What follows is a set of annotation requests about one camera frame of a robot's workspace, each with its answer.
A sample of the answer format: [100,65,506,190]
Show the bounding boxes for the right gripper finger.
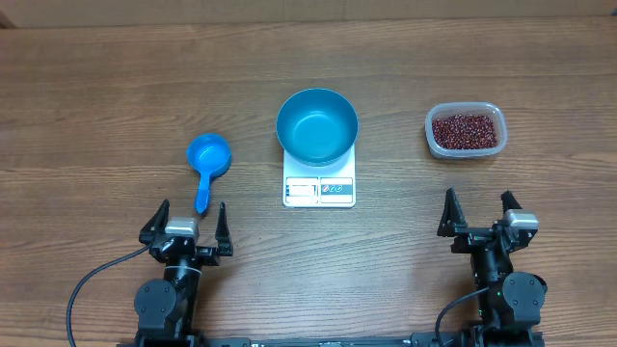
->
[500,190,522,213]
[437,188,467,237]

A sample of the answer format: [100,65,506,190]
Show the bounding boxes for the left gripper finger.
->
[139,200,170,244]
[215,202,233,256]

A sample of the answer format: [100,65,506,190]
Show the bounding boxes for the blue plastic measuring scoop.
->
[186,133,231,214]

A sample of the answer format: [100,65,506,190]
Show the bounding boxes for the red adzuki beans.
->
[431,114,498,149]

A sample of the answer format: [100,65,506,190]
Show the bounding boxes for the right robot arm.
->
[434,188,548,346]

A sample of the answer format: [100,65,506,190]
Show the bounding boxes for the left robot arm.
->
[134,200,233,346]

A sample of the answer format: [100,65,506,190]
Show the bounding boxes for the white digital kitchen scale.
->
[282,147,357,208]

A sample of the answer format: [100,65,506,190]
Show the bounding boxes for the teal metal bowl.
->
[275,88,360,167]

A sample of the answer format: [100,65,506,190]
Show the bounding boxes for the clear plastic food container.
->
[424,102,508,159]

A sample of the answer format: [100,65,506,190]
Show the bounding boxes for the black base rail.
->
[117,333,546,347]

